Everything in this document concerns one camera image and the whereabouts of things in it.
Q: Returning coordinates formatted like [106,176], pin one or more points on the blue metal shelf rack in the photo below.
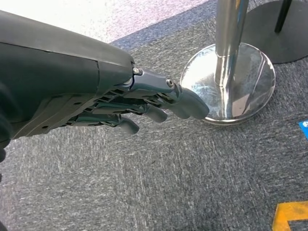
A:
[304,127]

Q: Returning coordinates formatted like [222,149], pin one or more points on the chrome stanchion with round base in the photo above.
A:
[228,32]

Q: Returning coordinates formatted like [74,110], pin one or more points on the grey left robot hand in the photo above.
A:
[60,79]

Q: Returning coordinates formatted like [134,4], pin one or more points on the yellow floor tape outline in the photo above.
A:
[288,212]

